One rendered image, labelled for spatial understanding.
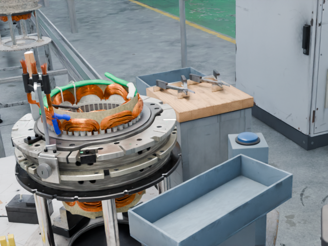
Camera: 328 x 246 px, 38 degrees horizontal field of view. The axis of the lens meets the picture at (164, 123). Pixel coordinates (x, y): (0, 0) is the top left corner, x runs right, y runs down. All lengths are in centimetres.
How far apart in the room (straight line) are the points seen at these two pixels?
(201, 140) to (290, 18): 222
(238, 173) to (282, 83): 257
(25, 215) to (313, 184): 201
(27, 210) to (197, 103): 49
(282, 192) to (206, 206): 12
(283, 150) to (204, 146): 223
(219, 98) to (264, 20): 242
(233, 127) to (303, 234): 145
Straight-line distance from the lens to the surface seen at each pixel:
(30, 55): 95
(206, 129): 108
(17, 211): 124
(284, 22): 330
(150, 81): 132
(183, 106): 106
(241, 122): 113
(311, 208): 270
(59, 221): 112
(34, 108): 98
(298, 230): 253
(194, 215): 75
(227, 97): 111
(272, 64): 348
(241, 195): 80
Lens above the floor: 144
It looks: 22 degrees down
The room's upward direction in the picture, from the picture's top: 4 degrees counter-clockwise
